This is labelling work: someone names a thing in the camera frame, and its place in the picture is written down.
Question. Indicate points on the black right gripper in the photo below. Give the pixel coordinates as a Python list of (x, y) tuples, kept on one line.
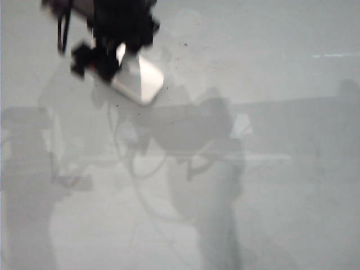
[(123, 22)]

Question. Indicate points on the white whiteboard eraser black felt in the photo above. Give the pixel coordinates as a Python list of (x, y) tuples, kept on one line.
[(143, 81)]

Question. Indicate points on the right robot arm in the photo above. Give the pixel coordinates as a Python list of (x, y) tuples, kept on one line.
[(83, 7)]

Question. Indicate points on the white glossy whiteboard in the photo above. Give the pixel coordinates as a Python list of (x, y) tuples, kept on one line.
[(253, 182)]

